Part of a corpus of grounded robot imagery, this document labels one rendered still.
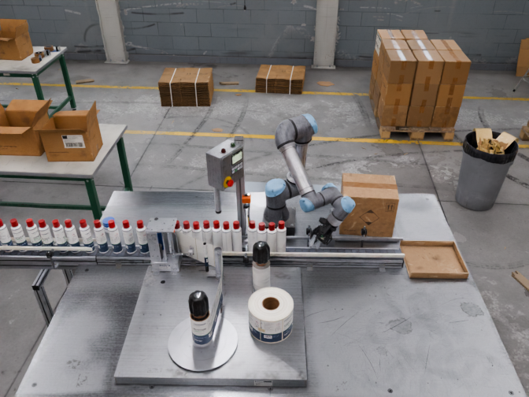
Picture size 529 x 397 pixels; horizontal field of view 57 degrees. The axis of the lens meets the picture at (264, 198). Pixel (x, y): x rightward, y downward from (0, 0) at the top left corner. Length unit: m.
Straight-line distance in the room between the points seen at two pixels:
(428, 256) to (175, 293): 1.38
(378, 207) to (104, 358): 1.57
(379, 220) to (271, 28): 5.21
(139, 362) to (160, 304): 0.33
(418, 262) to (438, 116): 3.19
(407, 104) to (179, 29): 3.77
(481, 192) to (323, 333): 2.69
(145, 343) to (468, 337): 1.47
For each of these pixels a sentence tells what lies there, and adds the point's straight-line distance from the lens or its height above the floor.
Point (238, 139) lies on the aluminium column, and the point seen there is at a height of 1.50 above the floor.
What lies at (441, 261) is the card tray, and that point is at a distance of 2.84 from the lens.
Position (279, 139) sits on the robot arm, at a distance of 2.48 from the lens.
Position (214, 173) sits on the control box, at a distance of 2.40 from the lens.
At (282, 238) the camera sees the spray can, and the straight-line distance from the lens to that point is 2.57.
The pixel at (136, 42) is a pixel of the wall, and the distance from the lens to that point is 8.10.
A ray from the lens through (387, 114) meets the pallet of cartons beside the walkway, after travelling 5.64.
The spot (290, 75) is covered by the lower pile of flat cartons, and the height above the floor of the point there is 0.20.
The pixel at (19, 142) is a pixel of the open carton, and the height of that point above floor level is 0.89.
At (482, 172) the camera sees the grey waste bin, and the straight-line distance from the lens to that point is 4.57.
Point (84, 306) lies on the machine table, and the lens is 2.62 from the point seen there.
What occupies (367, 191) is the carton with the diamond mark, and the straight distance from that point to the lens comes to 2.76.
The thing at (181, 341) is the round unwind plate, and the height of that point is 0.89.
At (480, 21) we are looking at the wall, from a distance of 7.94.
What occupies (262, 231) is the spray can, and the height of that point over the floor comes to 1.05.
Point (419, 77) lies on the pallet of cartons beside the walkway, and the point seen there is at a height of 0.72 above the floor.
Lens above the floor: 2.65
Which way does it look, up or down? 35 degrees down
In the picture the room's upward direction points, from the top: straight up
